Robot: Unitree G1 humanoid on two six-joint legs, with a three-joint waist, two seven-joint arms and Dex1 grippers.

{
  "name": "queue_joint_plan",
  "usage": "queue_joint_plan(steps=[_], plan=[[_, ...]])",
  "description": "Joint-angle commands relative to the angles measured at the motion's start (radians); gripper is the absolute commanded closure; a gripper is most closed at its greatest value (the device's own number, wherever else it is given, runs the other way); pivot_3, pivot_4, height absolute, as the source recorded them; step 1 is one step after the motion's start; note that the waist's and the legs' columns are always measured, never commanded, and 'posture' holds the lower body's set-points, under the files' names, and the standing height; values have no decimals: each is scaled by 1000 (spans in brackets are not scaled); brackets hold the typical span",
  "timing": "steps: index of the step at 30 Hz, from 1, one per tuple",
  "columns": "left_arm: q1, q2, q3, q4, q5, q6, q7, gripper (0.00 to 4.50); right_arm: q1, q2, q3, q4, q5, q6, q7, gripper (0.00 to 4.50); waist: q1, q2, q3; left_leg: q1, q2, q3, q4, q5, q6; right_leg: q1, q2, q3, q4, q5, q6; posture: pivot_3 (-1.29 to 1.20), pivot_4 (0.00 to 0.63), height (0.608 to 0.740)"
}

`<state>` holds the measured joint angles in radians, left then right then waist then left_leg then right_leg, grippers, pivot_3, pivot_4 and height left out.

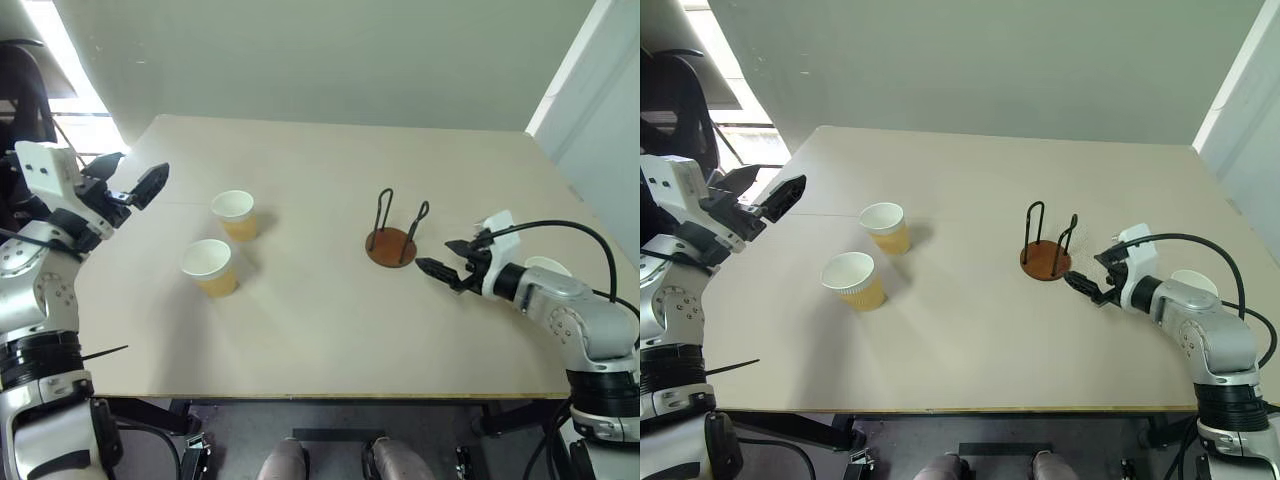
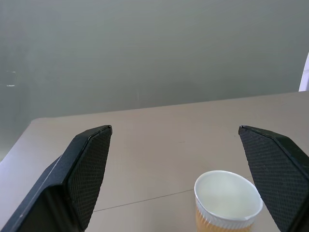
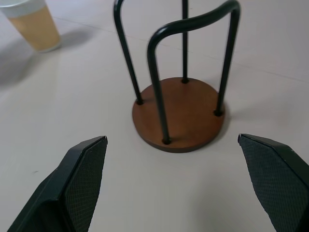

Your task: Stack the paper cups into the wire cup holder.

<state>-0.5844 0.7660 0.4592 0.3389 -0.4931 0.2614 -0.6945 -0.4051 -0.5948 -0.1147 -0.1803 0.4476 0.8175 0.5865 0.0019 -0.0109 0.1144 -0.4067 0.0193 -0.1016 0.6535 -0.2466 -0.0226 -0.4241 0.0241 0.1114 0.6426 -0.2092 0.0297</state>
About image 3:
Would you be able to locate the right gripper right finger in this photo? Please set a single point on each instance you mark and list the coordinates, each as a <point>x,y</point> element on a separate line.
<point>277,183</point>

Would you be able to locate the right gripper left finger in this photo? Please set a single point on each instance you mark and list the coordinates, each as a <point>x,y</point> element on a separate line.
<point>72,188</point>

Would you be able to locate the yellow ribbed paper cup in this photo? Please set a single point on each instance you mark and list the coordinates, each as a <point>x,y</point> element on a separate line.
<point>36,26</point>

